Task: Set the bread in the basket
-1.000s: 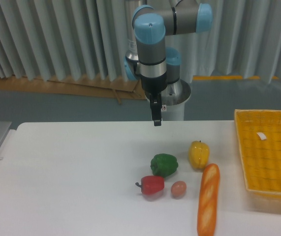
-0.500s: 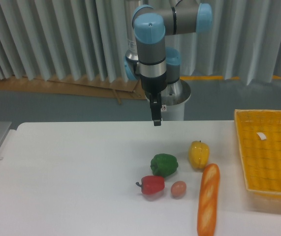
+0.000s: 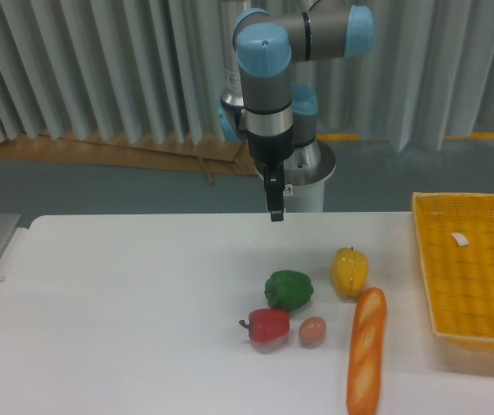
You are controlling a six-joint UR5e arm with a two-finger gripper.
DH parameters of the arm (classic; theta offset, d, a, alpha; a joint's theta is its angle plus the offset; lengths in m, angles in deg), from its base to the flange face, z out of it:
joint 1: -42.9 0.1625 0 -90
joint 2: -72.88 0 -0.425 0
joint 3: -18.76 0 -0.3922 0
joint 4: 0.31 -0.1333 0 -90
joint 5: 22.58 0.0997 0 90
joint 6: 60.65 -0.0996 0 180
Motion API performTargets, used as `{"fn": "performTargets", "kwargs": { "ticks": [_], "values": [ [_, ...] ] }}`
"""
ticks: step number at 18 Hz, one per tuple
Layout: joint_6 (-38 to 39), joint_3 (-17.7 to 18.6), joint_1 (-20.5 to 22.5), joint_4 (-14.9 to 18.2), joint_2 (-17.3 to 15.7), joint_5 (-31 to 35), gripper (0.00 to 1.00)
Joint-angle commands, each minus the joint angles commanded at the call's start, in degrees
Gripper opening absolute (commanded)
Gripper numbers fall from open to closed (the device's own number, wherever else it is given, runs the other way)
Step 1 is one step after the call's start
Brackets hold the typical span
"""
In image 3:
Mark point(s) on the brown egg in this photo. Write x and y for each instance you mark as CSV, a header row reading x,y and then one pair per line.
x,y
312,330

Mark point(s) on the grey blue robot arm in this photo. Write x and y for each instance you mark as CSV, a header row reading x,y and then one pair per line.
x,y
277,117

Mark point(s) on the green bell pepper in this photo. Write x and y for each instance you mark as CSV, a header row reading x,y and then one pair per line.
x,y
288,290

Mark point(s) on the orange baguette bread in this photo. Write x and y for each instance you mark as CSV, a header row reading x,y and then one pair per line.
x,y
366,349

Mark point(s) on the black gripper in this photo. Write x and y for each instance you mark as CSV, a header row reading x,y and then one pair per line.
x,y
269,154

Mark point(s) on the yellow bell pepper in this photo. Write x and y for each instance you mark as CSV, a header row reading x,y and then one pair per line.
x,y
349,271

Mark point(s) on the grey pleated curtain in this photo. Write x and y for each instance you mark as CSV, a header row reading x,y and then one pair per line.
x,y
161,69

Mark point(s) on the yellow woven basket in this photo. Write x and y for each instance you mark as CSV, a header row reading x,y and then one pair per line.
x,y
459,281

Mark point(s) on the red bell pepper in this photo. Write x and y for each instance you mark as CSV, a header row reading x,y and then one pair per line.
x,y
266,325

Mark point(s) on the white paper label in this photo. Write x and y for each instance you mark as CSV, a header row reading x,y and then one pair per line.
x,y
460,239

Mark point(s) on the brown cardboard sheet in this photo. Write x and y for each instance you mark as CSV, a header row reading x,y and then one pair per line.
x,y
210,156

